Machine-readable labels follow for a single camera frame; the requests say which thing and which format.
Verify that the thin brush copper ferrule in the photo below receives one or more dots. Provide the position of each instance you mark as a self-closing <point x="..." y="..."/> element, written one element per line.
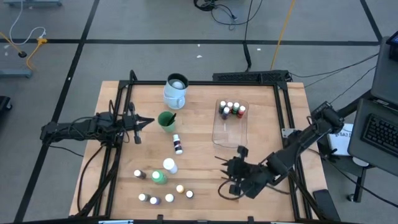
<point x="171" y="120"/>

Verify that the open laptop black keyboard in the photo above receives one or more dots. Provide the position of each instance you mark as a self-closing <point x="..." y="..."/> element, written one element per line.
<point x="379" y="133"/>

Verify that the small grey-brown paint bottle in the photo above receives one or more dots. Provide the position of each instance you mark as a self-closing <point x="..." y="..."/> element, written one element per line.
<point x="143" y="197"/>

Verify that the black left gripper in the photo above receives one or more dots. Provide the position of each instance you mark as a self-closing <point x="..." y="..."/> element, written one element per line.
<point x="132" y="123"/>

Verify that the black floor disc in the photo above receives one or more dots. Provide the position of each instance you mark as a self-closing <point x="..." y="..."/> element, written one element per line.
<point x="21" y="54"/>

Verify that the small orange paint bottle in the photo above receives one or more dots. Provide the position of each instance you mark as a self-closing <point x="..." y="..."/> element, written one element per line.
<point x="229" y="104"/>

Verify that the tilted white cup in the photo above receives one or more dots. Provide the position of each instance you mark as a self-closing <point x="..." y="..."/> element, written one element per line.
<point x="174" y="93"/>

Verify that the green plastic cup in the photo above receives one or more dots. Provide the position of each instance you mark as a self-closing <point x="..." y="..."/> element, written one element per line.
<point x="163" y="119"/>

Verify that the Lamp Black paint bottle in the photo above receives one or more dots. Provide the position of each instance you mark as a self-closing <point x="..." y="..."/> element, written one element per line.
<point x="189" y="194"/>

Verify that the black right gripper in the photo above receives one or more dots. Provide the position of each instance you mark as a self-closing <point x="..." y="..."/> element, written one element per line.
<point x="252" y="180"/>

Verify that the black slotted controller box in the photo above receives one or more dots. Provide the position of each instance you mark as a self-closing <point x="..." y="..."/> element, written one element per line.
<point x="248" y="76"/>

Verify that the black flat pedal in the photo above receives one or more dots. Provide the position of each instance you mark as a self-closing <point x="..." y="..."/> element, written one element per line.
<point x="325" y="202"/>

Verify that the thin paintbrush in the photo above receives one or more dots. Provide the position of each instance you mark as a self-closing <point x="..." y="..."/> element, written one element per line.
<point x="219" y="158"/>

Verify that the small dark paint bottle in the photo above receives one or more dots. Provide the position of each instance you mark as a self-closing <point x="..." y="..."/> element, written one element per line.
<point x="222" y="103"/>

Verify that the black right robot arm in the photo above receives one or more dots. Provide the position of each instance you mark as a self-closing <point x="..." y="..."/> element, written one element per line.
<point x="298" y="146"/>

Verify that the grey closed laptop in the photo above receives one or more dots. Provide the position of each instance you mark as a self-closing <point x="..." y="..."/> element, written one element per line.
<point x="384" y="77"/>

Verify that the black aluminium table frame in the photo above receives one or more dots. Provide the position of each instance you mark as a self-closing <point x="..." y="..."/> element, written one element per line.
<point x="199" y="83"/>

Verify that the white printed paper box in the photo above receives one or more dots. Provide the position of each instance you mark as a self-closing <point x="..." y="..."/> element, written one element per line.
<point x="342" y="143"/>

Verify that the small brown paint bottle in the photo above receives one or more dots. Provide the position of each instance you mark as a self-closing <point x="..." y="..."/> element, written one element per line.
<point x="139" y="173"/>

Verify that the small yellow paint bottle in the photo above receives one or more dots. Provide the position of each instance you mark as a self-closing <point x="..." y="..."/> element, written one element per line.
<point x="180" y="188"/>

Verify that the grey cart base bar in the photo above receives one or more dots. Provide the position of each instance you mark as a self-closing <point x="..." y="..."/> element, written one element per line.
<point x="31" y="3"/>
<point x="15" y="73"/>

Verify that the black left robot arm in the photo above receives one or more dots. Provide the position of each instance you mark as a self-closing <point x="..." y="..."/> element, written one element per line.
<point x="77" y="129"/>

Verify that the large white paint bottle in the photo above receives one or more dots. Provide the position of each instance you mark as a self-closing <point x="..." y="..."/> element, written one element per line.
<point x="168" y="163"/>

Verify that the small purple paint bottle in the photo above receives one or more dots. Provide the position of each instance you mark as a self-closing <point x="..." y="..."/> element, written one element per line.
<point x="154" y="200"/>

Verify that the large green paint bottle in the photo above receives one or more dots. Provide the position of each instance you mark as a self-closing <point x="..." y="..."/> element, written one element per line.
<point x="158" y="177"/>

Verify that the small green paint bottle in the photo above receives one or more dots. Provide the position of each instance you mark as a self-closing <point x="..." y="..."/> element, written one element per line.
<point x="236" y="105"/>

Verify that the small blue paint bottle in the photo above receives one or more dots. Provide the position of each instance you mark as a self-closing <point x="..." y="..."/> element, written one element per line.
<point x="226" y="109"/>

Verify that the clear plastic storage bin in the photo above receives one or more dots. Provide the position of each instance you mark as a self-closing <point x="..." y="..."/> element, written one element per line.
<point x="230" y="133"/>

